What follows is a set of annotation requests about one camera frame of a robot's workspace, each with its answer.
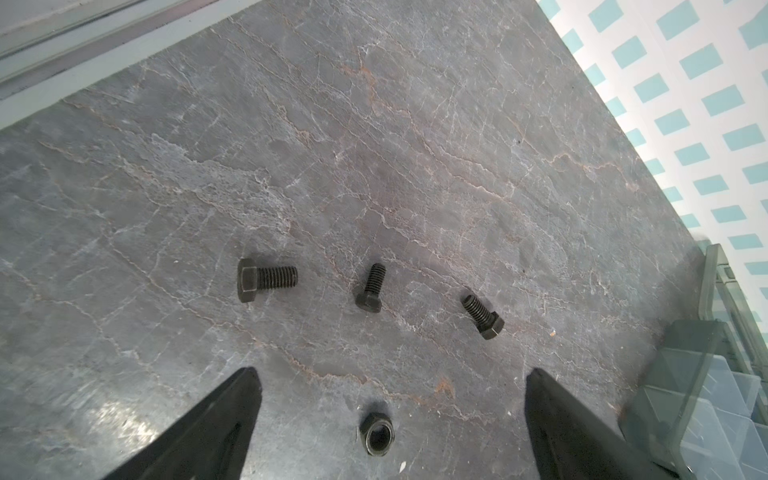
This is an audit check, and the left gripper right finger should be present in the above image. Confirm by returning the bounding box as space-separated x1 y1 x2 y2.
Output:
524 368 678 479

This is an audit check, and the grey compartment organizer box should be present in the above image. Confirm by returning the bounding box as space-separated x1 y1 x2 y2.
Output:
619 244 767 479

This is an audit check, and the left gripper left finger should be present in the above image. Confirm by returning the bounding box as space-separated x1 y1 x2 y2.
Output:
106 367 262 479

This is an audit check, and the black nut upper left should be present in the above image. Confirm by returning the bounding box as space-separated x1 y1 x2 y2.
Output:
359 412 395 457

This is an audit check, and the black screw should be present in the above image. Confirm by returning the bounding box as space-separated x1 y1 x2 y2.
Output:
236 258 298 303
462 294 505 340
355 263 386 313

